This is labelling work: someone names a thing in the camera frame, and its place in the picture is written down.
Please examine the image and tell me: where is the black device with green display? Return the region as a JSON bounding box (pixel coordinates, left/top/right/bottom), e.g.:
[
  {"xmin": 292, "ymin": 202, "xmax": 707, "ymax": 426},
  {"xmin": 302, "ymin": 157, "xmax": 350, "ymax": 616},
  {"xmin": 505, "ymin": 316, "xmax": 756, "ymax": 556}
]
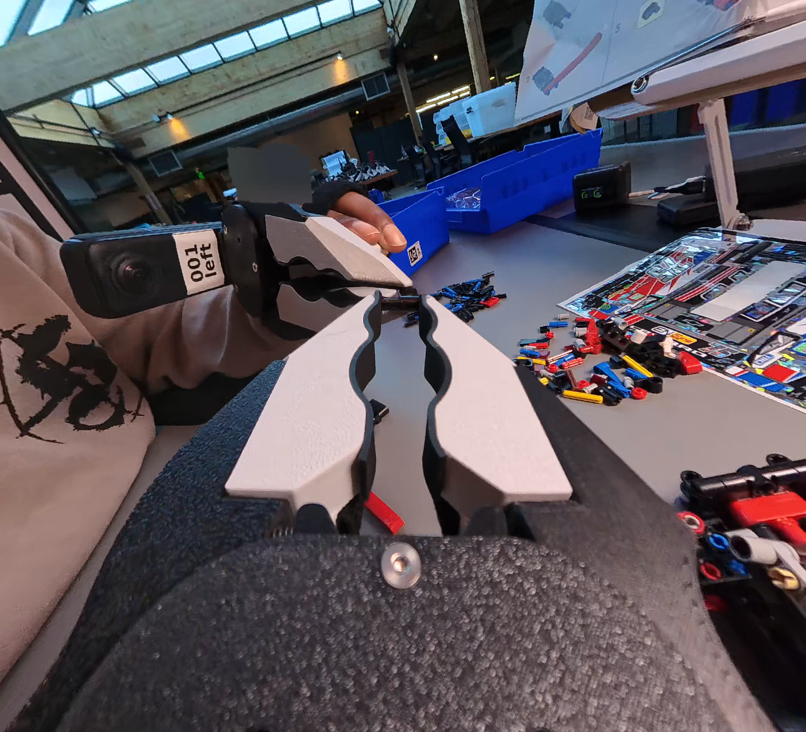
[{"xmin": 572, "ymin": 162, "xmax": 633, "ymax": 216}]

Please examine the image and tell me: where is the partly built lego car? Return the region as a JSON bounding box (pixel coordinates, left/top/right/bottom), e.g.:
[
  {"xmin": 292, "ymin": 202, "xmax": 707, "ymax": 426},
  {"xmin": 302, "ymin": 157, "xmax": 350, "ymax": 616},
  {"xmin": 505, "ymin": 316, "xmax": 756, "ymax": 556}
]
[{"xmin": 676, "ymin": 455, "xmax": 806, "ymax": 673}]

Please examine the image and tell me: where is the pile of black blue pins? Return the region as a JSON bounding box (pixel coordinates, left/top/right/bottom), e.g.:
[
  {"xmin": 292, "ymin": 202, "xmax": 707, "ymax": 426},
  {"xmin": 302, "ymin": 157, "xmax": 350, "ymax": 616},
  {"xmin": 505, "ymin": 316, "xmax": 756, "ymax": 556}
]
[{"xmin": 403, "ymin": 271, "xmax": 508, "ymax": 327}]

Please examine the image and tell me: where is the black charger with cable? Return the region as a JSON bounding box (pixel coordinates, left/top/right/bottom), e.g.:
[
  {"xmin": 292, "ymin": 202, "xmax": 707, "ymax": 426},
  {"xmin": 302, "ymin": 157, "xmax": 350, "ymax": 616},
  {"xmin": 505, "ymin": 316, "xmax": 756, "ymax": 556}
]
[{"xmin": 654, "ymin": 173, "xmax": 806, "ymax": 227}]

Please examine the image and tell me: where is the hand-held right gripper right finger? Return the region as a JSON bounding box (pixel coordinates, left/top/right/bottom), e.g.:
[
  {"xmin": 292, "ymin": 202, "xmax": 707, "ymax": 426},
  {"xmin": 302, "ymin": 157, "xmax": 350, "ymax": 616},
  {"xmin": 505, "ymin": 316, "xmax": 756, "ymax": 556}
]
[{"xmin": 419, "ymin": 295, "xmax": 574, "ymax": 522}]

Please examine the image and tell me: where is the large blue storage bin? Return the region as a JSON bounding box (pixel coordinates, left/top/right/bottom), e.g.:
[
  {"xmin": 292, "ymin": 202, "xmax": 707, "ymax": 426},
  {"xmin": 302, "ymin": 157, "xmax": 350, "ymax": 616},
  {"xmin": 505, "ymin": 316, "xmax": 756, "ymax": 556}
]
[{"xmin": 427, "ymin": 128, "xmax": 605, "ymax": 235}]

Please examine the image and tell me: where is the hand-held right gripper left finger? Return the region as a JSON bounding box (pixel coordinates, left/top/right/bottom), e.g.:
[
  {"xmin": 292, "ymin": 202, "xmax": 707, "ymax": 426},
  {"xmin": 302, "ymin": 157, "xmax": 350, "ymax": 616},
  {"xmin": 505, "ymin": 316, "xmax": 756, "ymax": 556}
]
[{"xmin": 225, "ymin": 291, "xmax": 384, "ymax": 522}]

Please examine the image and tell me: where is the long red lego beam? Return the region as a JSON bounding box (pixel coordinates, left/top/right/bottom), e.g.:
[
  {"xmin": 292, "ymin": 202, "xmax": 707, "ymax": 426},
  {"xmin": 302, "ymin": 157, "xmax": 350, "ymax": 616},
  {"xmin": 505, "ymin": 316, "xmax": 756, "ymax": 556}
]
[{"xmin": 364, "ymin": 491, "xmax": 406, "ymax": 536}]

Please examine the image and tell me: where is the person's left forearm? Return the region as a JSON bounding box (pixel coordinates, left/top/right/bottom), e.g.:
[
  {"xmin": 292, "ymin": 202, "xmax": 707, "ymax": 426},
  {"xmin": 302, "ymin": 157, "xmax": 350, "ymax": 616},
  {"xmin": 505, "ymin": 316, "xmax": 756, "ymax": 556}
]
[{"xmin": 76, "ymin": 285, "xmax": 316, "ymax": 396}]

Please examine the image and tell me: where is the colourful sticker sheet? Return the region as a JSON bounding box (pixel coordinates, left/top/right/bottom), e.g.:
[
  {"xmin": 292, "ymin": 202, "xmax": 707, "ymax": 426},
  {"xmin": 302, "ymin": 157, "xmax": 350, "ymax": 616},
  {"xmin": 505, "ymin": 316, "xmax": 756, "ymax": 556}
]
[{"xmin": 558, "ymin": 228, "xmax": 806, "ymax": 413}]

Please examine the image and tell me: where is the pile of mixed lego pieces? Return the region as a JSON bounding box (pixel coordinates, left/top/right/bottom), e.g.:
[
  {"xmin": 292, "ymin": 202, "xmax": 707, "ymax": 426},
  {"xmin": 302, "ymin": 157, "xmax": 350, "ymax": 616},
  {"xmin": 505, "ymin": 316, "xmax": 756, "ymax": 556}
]
[{"xmin": 514, "ymin": 313, "xmax": 704, "ymax": 407}]

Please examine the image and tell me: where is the person's left hand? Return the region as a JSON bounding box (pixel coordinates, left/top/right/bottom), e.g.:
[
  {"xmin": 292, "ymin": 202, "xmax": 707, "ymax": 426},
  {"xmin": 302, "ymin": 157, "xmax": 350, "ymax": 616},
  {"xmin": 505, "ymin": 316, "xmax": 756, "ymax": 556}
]
[{"xmin": 326, "ymin": 193, "xmax": 409, "ymax": 254}]

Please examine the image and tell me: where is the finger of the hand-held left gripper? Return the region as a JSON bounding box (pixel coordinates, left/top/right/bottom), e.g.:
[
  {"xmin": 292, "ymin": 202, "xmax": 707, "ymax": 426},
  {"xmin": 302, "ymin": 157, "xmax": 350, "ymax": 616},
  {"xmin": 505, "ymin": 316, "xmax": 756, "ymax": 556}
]
[
  {"xmin": 276, "ymin": 275, "xmax": 379, "ymax": 339},
  {"xmin": 264, "ymin": 214, "xmax": 414, "ymax": 298}
]

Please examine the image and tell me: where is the lego instruction booklet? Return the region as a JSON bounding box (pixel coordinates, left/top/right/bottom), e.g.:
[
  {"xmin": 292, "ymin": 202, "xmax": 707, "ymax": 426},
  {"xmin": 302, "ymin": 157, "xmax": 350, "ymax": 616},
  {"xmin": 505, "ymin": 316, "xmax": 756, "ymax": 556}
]
[{"xmin": 514, "ymin": 0, "xmax": 806, "ymax": 126}]

